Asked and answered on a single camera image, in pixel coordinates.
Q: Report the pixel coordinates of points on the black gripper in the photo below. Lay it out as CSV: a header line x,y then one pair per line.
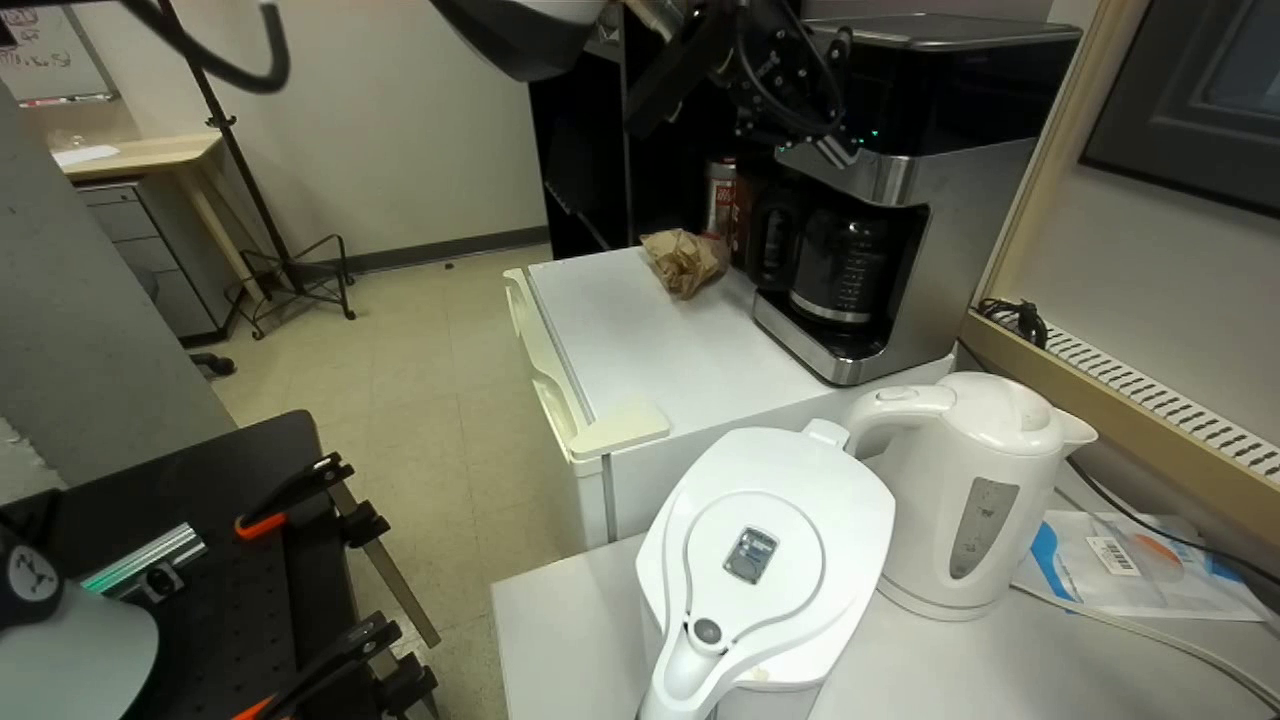
x,y
753,24

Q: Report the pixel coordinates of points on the glass coffee carafe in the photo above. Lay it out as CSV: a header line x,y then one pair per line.
x,y
840,266

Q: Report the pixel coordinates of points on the black silver coffee machine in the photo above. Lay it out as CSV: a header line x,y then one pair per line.
x,y
933,201

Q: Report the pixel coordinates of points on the red packet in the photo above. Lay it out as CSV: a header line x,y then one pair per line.
x,y
725,201

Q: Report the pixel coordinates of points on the tall black cabinet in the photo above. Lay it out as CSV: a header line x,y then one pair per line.
x,y
587,162

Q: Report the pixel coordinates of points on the white mini fridge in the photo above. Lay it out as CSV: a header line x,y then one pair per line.
x,y
667,360

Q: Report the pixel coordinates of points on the dark framed window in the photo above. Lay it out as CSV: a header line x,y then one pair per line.
x,y
1184,95

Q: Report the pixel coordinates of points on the white water filter pitcher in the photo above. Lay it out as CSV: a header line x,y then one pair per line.
x,y
761,563

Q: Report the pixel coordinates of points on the white electric kettle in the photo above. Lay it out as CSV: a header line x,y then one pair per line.
x,y
980,502

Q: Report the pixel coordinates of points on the black tripod stand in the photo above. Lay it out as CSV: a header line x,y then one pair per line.
x,y
267,226

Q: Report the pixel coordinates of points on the white ventilation grille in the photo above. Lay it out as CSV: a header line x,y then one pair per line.
x,y
1162,395

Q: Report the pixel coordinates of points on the light wooden desk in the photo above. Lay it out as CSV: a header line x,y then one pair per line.
x,y
146,154

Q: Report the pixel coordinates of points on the small black floor object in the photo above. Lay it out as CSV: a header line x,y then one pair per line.
x,y
210,365

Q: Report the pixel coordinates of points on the orange black bar clamp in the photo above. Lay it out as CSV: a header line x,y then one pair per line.
x,y
332,667
302,498

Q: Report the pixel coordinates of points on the grey drawer cabinet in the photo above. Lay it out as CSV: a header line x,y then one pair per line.
x,y
153,261

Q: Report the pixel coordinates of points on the blue white plastic packet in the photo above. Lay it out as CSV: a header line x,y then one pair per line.
x,y
1135,566

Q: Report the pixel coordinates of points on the black cart table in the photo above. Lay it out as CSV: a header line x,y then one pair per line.
x,y
252,466

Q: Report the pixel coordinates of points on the grey partition panel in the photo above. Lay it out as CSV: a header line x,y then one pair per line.
x,y
83,333

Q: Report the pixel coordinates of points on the black perforated breadboard plate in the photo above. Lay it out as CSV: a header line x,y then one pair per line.
x,y
226,624

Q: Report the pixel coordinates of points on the silver aluminium extrusion bar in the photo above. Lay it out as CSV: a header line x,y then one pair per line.
x,y
146,563

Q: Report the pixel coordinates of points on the beige wooden sill frame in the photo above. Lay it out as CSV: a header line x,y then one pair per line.
x,y
1041,201

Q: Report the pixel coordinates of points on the white wall board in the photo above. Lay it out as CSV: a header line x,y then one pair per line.
x,y
46,53

